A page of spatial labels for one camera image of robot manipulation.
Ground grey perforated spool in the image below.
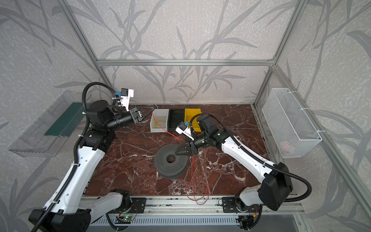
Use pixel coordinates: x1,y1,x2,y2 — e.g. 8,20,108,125
154,144,188,179

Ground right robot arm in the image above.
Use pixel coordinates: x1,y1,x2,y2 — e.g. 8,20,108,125
175,113,312,212

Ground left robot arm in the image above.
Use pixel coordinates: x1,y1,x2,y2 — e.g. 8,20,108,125
29,82,145,232

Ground white plastic bin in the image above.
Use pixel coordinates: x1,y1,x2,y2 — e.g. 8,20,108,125
150,109,169,133

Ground black plastic bin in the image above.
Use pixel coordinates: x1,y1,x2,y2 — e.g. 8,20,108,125
167,109,185,132

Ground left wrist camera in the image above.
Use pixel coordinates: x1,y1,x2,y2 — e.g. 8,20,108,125
113,88,134,112

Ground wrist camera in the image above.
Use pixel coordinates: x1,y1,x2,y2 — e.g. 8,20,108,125
175,121,195,141
113,88,134,112

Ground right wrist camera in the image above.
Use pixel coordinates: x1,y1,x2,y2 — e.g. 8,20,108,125
175,121,195,141

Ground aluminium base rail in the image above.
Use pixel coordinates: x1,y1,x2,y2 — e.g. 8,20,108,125
59,195,306,217

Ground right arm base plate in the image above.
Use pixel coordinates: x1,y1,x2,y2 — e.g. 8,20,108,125
221,197,262,213

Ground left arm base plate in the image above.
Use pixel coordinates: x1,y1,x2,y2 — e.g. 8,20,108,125
117,197,146,214

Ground clear wall tray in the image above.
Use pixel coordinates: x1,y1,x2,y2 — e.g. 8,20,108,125
9,90,84,158

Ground white wire basket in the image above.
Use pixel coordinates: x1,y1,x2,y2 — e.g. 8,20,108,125
262,88,322,158

